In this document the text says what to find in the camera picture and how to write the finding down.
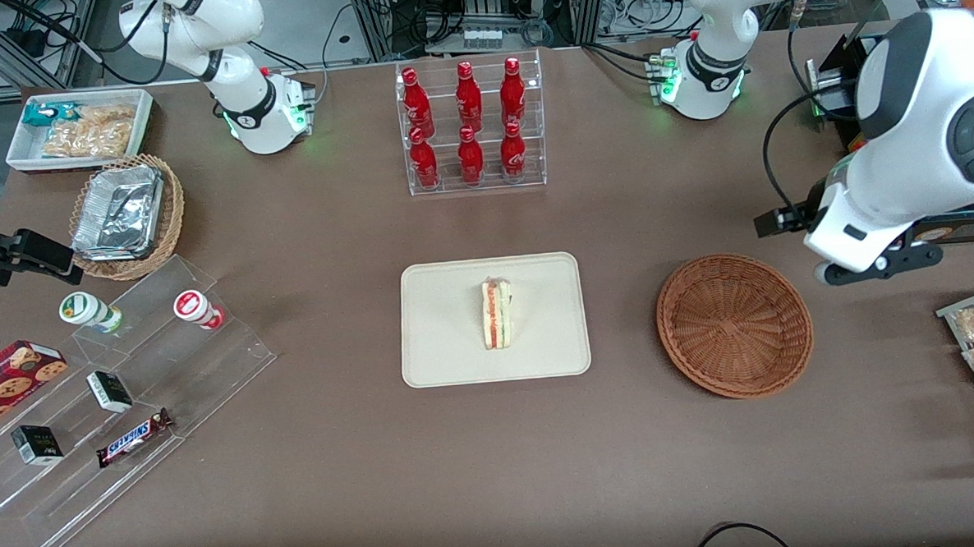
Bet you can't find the brown round wicker basket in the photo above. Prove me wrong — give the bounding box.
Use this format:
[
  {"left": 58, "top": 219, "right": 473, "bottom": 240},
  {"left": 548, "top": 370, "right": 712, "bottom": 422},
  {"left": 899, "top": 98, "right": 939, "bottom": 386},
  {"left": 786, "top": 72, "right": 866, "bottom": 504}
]
[{"left": 654, "top": 250, "right": 817, "bottom": 403}]

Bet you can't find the clear acrylic step display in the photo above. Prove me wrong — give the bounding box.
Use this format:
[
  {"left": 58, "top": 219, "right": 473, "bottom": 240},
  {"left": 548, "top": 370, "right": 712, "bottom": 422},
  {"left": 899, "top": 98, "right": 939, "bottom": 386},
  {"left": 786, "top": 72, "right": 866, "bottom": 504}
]
[{"left": 0, "top": 250, "right": 287, "bottom": 547}]

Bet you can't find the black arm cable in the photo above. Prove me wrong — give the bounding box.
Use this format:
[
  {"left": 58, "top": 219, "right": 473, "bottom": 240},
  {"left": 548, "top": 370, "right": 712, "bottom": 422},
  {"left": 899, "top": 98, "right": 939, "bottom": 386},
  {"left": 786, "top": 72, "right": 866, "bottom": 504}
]
[{"left": 756, "top": 0, "right": 929, "bottom": 213}]

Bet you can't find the snickers chocolate bar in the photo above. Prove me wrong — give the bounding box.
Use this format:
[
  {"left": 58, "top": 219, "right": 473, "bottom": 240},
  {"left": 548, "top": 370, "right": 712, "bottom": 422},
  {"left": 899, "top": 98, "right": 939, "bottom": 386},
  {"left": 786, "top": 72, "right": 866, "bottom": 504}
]
[{"left": 94, "top": 407, "right": 177, "bottom": 470}]

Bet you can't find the tan oval wicker basket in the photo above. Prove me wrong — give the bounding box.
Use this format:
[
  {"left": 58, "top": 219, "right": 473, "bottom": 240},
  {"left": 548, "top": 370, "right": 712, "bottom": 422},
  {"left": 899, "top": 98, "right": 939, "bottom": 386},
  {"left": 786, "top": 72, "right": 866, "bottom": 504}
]
[{"left": 65, "top": 152, "right": 189, "bottom": 283}]

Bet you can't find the aluminium foil container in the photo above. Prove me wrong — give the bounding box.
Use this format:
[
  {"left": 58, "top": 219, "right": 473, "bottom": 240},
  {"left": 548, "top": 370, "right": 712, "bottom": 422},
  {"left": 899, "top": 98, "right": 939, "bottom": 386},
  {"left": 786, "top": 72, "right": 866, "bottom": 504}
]
[{"left": 68, "top": 162, "right": 169, "bottom": 263}]

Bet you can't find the red chocolate cookie box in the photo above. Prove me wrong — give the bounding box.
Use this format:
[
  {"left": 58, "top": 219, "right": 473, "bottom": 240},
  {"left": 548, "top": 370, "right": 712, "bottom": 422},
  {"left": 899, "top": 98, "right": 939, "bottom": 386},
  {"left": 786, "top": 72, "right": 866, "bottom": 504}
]
[{"left": 0, "top": 338, "right": 73, "bottom": 436}]

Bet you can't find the grey power strip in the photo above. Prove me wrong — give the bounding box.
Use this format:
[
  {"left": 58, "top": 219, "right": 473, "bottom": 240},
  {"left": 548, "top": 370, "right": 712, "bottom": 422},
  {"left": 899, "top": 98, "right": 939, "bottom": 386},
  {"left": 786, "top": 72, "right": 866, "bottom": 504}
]
[{"left": 461, "top": 25, "right": 505, "bottom": 50}]

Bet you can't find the red soda bottle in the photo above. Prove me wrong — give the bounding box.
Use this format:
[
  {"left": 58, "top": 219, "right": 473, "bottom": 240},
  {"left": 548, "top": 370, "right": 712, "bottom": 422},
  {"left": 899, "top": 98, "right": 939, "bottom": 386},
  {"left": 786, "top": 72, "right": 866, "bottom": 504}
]
[
  {"left": 454, "top": 60, "right": 485, "bottom": 131},
  {"left": 498, "top": 56, "right": 528, "bottom": 127},
  {"left": 400, "top": 66, "right": 435, "bottom": 135},
  {"left": 456, "top": 124, "right": 485, "bottom": 186},
  {"left": 498, "top": 120, "right": 528, "bottom": 182},
  {"left": 407, "top": 126, "right": 440, "bottom": 190}
]

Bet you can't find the teal snack packet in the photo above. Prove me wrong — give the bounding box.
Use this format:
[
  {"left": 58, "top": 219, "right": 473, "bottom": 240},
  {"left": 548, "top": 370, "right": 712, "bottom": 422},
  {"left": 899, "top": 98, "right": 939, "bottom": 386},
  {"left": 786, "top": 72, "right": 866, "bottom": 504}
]
[{"left": 21, "top": 100, "right": 80, "bottom": 131}]

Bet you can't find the red lid yoghurt cup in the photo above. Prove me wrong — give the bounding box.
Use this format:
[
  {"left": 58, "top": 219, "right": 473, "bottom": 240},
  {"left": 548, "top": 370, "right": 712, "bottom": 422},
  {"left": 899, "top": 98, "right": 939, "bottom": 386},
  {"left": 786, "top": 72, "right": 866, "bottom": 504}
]
[{"left": 172, "top": 288, "right": 228, "bottom": 333}]

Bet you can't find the white power strip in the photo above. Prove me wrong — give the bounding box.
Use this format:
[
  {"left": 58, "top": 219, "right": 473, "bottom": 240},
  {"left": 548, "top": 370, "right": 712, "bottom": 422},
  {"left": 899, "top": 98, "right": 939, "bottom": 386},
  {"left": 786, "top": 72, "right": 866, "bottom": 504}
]
[{"left": 635, "top": 0, "right": 692, "bottom": 23}]

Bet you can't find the beige rectangular tray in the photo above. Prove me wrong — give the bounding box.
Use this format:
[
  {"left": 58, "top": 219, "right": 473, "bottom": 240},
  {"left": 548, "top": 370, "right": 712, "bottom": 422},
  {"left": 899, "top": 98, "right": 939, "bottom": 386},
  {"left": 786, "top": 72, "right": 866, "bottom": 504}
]
[{"left": 397, "top": 251, "right": 593, "bottom": 390}]

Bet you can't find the green lid yoghurt cup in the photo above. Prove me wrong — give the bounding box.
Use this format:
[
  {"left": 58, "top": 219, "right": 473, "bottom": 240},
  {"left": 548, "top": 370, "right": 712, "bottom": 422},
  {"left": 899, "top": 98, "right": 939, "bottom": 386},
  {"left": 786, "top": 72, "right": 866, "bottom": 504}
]
[{"left": 58, "top": 289, "right": 126, "bottom": 337}]

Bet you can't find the black table cable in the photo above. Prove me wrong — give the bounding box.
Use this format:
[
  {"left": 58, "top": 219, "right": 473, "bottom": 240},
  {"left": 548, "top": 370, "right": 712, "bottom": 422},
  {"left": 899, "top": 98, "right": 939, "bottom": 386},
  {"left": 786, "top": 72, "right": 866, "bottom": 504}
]
[{"left": 687, "top": 520, "right": 799, "bottom": 547}]

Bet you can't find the triangular sandwich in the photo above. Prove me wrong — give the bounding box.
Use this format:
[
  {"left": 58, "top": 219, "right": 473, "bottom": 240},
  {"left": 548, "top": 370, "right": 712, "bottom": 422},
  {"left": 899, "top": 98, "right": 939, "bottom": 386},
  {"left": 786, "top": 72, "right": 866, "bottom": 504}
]
[{"left": 479, "top": 276, "right": 516, "bottom": 352}]

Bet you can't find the small black carton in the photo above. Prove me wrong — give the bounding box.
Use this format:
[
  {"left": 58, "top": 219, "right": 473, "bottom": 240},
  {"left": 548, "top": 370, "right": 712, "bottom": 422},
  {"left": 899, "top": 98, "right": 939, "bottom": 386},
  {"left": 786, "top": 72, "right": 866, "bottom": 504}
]
[
  {"left": 11, "top": 424, "right": 67, "bottom": 468},
  {"left": 86, "top": 370, "right": 135, "bottom": 416}
]

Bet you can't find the white rectangular snack bin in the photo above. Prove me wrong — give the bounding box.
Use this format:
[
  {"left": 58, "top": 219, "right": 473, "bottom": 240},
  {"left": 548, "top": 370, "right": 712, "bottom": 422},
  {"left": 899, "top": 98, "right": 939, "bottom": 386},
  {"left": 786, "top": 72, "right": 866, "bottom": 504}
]
[{"left": 2, "top": 87, "right": 158, "bottom": 175}]

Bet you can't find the clear acrylic bottle rack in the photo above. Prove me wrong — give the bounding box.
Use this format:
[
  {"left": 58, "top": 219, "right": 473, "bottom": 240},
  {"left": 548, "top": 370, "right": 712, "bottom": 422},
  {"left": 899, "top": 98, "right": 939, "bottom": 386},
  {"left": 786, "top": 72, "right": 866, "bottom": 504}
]
[{"left": 393, "top": 48, "right": 549, "bottom": 199}]

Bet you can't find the clear bag of crackers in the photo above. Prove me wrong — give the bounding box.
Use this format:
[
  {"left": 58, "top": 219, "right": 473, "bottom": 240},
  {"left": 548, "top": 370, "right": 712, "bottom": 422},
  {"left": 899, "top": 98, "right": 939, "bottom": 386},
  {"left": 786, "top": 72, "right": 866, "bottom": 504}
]
[
  {"left": 76, "top": 103, "right": 138, "bottom": 130},
  {"left": 40, "top": 120, "right": 136, "bottom": 162}
]

